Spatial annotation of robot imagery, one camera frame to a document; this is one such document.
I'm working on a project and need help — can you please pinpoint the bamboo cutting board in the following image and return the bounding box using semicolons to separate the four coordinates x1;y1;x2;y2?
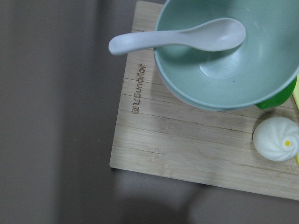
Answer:
110;1;299;200

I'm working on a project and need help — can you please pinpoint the white plastic spoon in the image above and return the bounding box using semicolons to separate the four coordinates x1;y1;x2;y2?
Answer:
108;18;246;56

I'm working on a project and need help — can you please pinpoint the green bowl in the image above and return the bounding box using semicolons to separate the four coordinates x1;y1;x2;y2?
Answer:
154;0;299;110

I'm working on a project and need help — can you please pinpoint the white toy bun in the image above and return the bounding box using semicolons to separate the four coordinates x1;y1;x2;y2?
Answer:
253;117;299;161

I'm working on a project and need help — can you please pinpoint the green toy vegetable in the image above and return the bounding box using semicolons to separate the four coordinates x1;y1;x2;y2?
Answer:
256;78;297;110

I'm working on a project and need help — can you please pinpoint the yellow plastic knife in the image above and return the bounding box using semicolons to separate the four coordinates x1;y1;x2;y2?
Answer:
292;74;299;167

